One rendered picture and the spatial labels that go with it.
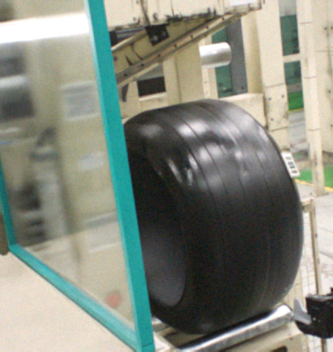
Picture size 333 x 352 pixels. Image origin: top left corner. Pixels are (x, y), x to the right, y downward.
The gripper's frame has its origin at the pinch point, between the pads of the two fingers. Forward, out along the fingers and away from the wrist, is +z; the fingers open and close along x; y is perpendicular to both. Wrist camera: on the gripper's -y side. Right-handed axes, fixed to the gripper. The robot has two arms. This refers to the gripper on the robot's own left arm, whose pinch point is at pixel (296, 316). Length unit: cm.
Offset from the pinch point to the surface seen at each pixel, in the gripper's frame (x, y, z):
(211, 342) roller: 12.3, -5.9, 17.5
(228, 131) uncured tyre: 1.7, 41.5, 10.7
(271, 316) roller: -5.4, -5.5, 17.8
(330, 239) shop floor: -221, -69, 252
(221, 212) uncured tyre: 12.2, 26.1, 2.9
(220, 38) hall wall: -589, 129, 900
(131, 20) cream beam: 5, 72, 42
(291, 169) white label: -9.2, 30.5, 5.0
